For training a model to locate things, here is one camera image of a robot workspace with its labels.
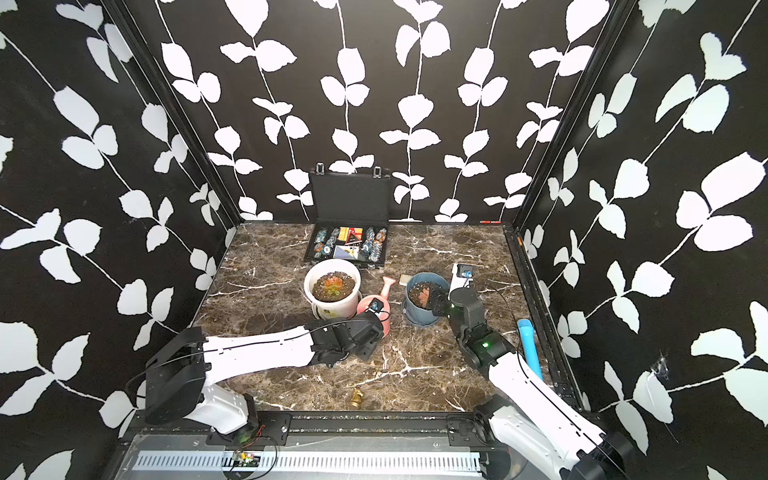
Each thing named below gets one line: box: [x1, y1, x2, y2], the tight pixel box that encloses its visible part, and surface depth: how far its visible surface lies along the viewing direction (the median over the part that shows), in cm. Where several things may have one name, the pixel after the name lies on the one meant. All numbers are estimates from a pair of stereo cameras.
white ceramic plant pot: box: [303, 258, 362, 320], surface depth 92 cm
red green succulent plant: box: [323, 276, 343, 296], surface depth 92 cm
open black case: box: [304, 163, 391, 269], surface depth 113 cm
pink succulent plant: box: [418, 287, 430, 308], surface depth 90 cm
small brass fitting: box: [351, 389, 364, 407], surface depth 80 cm
